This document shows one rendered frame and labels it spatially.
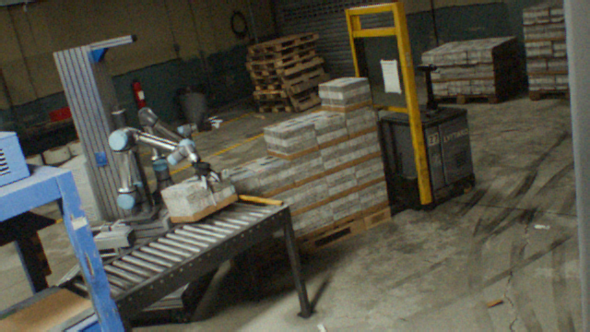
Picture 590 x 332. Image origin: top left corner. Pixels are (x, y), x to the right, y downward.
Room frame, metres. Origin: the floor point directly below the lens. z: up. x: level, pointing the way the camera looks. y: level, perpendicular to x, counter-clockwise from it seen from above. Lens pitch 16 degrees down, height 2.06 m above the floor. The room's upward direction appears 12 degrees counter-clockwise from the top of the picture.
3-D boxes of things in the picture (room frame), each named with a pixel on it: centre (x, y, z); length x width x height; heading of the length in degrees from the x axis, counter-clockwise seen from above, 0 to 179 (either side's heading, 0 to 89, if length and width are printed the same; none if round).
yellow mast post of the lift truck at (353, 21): (5.33, -0.75, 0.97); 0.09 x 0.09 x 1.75; 26
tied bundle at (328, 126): (4.72, -0.24, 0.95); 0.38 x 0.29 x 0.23; 25
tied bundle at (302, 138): (4.59, 0.03, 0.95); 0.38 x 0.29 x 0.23; 28
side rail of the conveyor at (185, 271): (3.01, 0.62, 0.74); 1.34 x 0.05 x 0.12; 134
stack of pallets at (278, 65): (11.34, -0.13, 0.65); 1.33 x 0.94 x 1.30; 138
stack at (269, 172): (4.53, 0.15, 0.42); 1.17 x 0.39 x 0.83; 116
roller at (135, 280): (2.92, 1.08, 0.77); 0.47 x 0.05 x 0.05; 44
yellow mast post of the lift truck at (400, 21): (4.74, -1.04, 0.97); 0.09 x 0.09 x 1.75; 26
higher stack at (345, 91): (4.85, -0.50, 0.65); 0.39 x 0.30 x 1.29; 26
